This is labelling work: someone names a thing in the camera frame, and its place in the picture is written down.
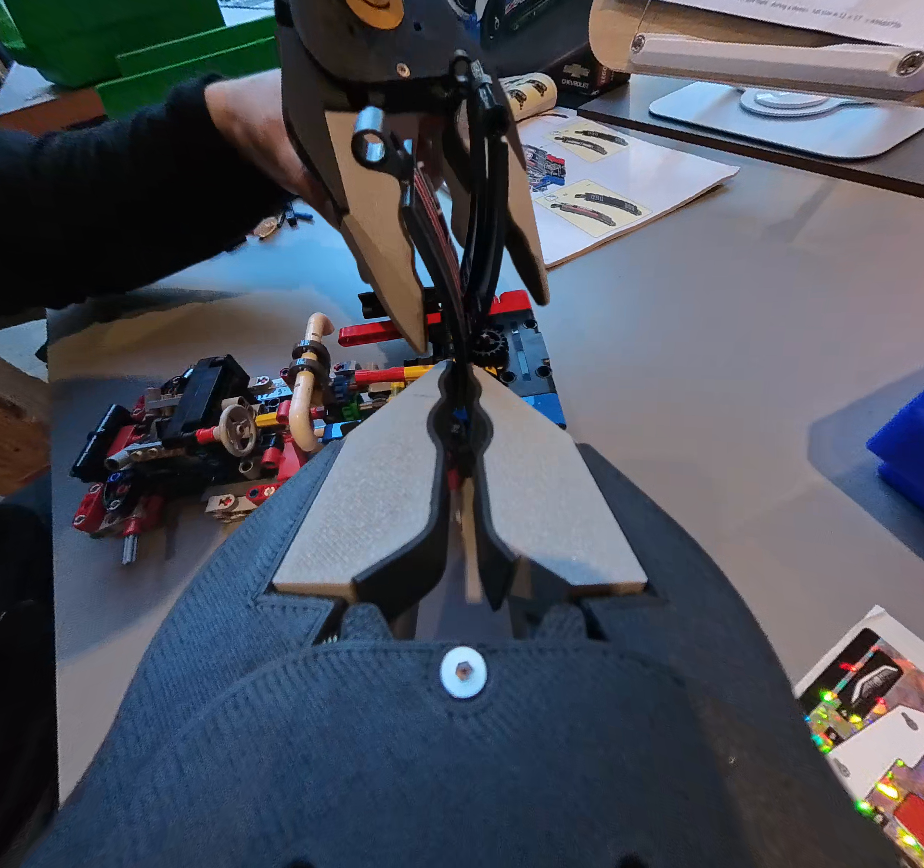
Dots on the plain black curved panel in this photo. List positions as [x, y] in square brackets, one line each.
[496, 197]

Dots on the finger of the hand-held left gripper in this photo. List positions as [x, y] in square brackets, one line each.
[382, 247]
[525, 233]

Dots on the black and blue pin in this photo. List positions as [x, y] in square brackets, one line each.
[297, 215]

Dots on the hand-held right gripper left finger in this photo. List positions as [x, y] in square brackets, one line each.
[368, 500]

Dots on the white paper stand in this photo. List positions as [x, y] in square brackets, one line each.
[758, 59]

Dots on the tan round brick piece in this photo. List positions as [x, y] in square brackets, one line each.
[267, 228]

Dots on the holographic sticker sheet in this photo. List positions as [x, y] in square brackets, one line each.
[873, 738]

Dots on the person's left forearm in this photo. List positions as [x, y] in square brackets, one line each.
[108, 197]

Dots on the person's black clothing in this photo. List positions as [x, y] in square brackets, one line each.
[25, 666]

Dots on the instruction booklet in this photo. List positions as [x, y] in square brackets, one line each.
[650, 182]

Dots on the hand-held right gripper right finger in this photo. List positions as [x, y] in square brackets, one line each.
[556, 514]

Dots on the toy brick car model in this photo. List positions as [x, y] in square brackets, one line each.
[202, 391]

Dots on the blue plastic bin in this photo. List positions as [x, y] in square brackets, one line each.
[902, 449]

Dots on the person's left hand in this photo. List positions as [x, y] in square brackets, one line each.
[252, 124]

